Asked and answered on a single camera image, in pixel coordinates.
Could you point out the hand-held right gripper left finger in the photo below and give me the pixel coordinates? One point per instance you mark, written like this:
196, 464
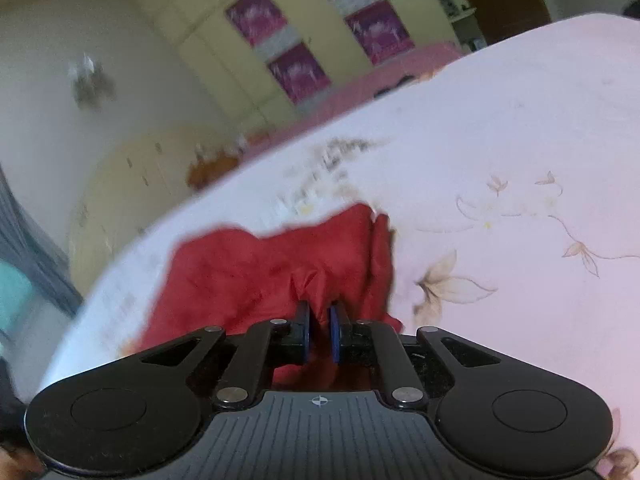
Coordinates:
301, 332

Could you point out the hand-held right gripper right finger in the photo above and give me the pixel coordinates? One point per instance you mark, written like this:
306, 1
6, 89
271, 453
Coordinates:
337, 332

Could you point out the red jacket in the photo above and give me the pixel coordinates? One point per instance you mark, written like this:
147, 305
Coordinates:
250, 270

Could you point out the pink bed blanket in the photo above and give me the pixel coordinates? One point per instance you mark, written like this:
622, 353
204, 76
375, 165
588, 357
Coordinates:
360, 90

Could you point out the black cloth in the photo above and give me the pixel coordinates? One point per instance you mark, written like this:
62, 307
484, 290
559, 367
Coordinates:
395, 86

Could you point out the floral white bedsheet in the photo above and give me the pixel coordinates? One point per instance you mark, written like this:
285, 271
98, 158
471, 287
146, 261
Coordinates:
500, 110

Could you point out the grey curtain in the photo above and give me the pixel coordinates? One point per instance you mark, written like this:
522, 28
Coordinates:
30, 260

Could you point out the cream yellow wardrobe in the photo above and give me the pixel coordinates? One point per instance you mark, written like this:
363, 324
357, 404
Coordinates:
210, 50

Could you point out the ceiling lamp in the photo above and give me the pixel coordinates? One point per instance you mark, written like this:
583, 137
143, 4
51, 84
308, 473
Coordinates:
91, 82

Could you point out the dark cloth on chair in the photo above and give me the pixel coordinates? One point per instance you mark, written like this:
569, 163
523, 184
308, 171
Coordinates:
632, 7

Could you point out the purple wall poster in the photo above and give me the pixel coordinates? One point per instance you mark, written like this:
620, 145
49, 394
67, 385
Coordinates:
380, 31
256, 16
300, 72

